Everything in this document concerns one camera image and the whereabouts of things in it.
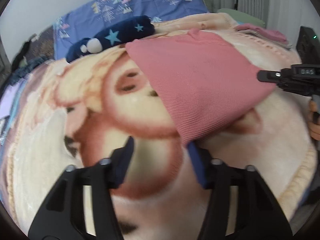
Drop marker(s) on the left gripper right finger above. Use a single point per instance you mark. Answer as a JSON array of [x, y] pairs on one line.
[[258, 213]]

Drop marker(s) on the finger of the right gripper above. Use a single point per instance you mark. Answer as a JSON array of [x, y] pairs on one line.
[[273, 76]]

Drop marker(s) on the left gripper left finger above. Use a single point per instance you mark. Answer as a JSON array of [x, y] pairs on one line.
[[62, 213]]

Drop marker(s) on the pink long sleeve shirt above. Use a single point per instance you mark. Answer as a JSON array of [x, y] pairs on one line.
[[203, 81]]

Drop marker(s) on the folded pink clothes stack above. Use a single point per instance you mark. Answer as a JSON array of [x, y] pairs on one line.
[[265, 34]]

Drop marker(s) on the person right hand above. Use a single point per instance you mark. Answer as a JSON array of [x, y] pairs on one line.
[[313, 121]]

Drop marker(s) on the green pillow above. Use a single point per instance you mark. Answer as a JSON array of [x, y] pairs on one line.
[[242, 17]]

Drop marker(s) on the cream fleece blanket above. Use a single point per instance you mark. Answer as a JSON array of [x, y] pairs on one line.
[[108, 98]]

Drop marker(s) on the folded lavender cloth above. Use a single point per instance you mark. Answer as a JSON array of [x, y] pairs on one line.
[[11, 99]]

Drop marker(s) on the patterned bed sheet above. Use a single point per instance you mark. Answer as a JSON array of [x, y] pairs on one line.
[[33, 149]]

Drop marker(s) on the blue tree print pillow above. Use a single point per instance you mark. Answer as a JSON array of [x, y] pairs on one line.
[[94, 16]]

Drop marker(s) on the navy star plush blanket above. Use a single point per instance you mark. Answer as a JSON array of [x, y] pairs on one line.
[[120, 33]]

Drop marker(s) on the dark teal fuzzy blanket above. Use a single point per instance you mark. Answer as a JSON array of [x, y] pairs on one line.
[[21, 72]]

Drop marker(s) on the black garment on headboard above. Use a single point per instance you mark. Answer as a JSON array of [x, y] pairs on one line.
[[19, 57]]

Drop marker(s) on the dark floral pillow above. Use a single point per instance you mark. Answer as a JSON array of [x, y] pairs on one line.
[[42, 45]]

